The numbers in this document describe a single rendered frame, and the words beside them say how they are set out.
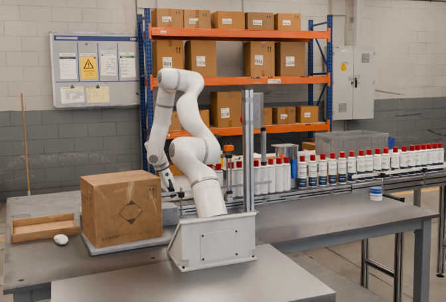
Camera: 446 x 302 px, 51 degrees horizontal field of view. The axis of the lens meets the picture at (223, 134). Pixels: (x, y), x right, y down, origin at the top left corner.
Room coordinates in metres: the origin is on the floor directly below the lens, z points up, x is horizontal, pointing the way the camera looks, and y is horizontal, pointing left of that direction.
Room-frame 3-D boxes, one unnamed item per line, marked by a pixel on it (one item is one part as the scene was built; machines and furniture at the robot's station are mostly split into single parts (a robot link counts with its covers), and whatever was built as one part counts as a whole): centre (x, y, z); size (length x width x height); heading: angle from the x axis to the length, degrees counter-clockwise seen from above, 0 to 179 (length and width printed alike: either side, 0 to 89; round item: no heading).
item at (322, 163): (2.91, -0.62, 0.98); 0.05 x 0.05 x 0.20
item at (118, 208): (2.10, 0.47, 0.99); 0.30 x 0.24 x 0.27; 119
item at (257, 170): (2.71, -0.19, 0.98); 0.05 x 0.05 x 0.20
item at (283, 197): (2.65, -0.03, 0.85); 1.65 x 0.11 x 0.05; 114
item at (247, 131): (2.53, -0.13, 1.16); 0.04 x 0.04 x 0.67; 24
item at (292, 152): (2.90, -0.39, 1.01); 0.14 x 0.13 x 0.26; 114
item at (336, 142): (4.63, -1.27, 0.91); 0.60 x 0.40 x 0.22; 113
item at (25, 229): (2.24, 0.88, 0.85); 0.30 x 0.26 x 0.04; 114
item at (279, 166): (2.78, -0.33, 0.98); 0.05 x 0.05 x 0.20
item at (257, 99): (2.61, -0.17, 1.38); 0.17 x 0.10 x 0.19; 169
